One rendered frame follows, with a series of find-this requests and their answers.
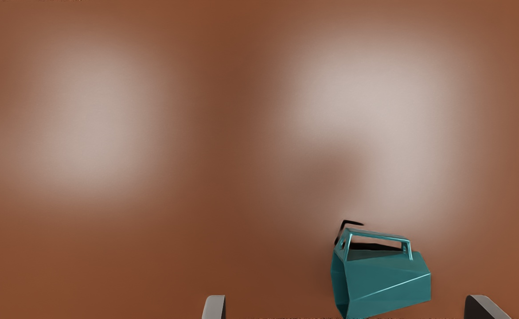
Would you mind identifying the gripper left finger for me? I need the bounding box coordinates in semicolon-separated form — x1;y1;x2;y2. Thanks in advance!
202;295;226;319

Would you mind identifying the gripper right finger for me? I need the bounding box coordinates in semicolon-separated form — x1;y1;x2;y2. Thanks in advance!
464;294;512;319

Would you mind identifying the teal faceted mug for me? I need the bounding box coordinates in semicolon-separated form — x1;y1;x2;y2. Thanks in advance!
330;228;432;319

